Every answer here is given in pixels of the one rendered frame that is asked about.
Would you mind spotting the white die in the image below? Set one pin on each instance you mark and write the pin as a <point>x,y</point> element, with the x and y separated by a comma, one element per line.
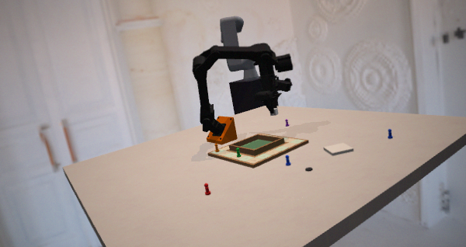
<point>275,112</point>

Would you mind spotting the red pawn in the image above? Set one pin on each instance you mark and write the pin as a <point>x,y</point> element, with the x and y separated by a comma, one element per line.
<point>207,189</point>

